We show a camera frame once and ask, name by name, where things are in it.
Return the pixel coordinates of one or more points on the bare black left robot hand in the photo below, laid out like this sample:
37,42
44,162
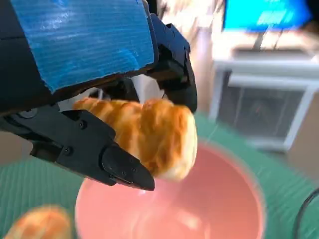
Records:
74,37

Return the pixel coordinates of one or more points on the striped oblong toy bread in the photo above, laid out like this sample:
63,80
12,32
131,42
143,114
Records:
162,139

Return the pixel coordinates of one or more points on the round toy bread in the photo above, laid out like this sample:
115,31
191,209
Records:
42,224

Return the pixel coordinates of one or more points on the pink bowl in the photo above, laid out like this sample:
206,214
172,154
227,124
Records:
199,199

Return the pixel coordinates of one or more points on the green cutting mat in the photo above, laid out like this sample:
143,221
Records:
37,179

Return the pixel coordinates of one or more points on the monitor with blue screen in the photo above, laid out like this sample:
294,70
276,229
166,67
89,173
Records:
249,15

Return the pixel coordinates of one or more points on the white cabinet with mesh panel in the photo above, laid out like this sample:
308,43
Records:
261,112

